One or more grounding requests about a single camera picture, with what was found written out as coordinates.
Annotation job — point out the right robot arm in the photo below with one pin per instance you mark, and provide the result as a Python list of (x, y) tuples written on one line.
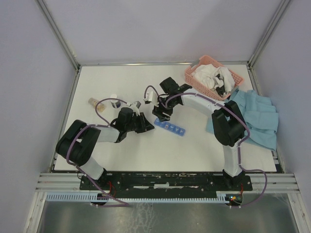
[(227, 121)]

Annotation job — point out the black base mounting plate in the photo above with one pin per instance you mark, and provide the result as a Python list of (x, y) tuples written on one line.
[(127, 181)]

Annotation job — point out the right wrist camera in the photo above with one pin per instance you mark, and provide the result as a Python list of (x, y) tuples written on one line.
[(150, 98)]

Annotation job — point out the black item in basket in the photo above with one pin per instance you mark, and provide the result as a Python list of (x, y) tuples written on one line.
[(223, 85)]

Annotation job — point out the light blue cloth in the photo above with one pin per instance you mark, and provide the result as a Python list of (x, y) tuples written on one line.
[(260, 117)]

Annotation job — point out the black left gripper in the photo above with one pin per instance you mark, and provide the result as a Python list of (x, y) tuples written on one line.
[(145, 125)]

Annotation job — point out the blue weekly pill organizer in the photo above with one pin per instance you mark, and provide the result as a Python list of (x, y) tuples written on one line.
[(170, 127)]

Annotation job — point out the white crumpled cloth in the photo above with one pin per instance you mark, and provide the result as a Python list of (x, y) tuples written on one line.
[(205, 74)]

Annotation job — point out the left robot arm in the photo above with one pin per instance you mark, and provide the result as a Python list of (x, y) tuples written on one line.
[(78, 142)]

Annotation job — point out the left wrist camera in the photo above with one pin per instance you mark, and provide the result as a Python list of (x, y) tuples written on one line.
[(135, 107)]

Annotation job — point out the clear bottle of yellow capsules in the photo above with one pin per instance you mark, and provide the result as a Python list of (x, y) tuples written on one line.
[(100, 107)]

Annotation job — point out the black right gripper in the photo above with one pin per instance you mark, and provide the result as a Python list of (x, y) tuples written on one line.
[(158, 111)]

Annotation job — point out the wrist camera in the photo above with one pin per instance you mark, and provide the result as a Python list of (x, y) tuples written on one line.
[(150, 98), (135, 107)]

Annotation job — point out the white pill bottle blue label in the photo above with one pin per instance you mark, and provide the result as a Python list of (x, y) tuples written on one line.
[(115, 102)]

